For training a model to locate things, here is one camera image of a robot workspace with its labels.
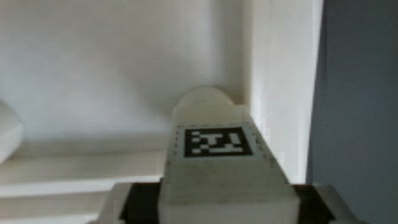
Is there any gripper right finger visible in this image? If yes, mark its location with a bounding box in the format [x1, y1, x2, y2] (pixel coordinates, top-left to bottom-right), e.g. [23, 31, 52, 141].
[293, 184, 363, 224]

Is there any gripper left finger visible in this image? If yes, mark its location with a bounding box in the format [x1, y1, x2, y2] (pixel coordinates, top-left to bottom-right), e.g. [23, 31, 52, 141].
[89, 182, 160, 224]

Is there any white table leg with tag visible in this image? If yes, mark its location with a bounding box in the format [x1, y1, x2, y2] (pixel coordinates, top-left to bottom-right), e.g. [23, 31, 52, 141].
[158, 87, 300, 224]

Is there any white square tabletop part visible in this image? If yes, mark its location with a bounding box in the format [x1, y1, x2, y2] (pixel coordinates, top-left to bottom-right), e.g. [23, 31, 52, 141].
[0, 0, 325, 224]

